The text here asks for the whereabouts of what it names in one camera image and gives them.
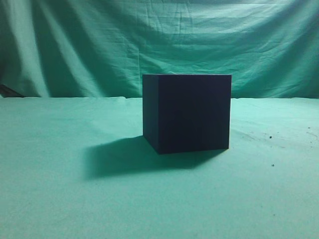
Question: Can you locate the green cloth backdrop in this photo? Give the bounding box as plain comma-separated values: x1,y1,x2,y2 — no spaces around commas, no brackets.
0,0,319,239

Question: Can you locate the dark blue cube groove box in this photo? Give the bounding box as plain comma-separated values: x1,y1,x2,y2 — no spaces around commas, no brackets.
142,74,232,154

